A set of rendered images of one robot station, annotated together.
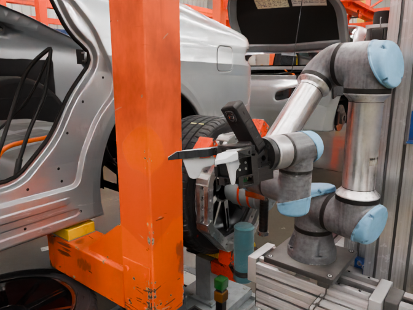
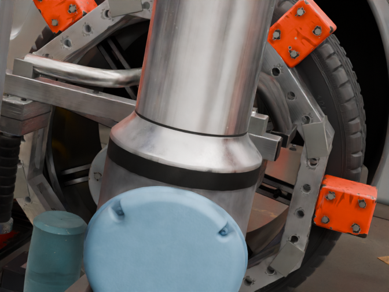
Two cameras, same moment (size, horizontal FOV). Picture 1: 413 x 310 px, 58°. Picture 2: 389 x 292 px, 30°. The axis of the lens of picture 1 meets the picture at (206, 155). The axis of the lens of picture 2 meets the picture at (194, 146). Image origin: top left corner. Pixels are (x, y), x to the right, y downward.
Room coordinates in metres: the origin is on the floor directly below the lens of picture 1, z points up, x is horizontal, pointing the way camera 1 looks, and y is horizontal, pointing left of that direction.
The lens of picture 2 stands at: (1.20, -1.25, 1.19)
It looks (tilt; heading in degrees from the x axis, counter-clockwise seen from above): 14 degrees down; 65
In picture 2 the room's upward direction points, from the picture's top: 11 degrees clockwise
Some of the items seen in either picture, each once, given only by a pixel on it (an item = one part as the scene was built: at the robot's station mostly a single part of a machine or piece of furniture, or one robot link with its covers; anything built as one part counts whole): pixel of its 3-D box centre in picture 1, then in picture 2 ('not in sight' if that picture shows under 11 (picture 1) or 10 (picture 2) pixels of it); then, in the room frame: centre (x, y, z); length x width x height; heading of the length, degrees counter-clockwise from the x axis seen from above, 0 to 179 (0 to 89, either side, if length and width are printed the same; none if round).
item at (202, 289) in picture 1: (208, 278); not in sight; (1.77, -0.01, 0.32); 0.40 x 0.30 x 0.28; 142
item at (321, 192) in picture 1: (316, 205); not in sight; (1.09, -0.34, 0.98); 0.13 x 0.12 x 0.14; 37
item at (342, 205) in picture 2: not in sight; (344, 205); (1.92, -0.33, 0.85); 0.09 x 0.08 x 0.07; 142
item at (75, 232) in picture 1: (73, 227); not in sight; (1.56, 0.60, 0.71); 0.14 x 0.14 x 0.05; 52
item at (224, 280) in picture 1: (220, 282); not in sight; (1.21, -0.05, 0.64); 0.04 x 0.04 x 0.04; 52
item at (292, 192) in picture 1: (288, 189); not in sight; (0.84, -0.19, 1.12); 0.11 x 0.08 x 0.11; 37
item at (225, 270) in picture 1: (229, 258); not in sight; (1.69, -0.12, 0.48); 0.16 x 0.12 x 0.17; 52
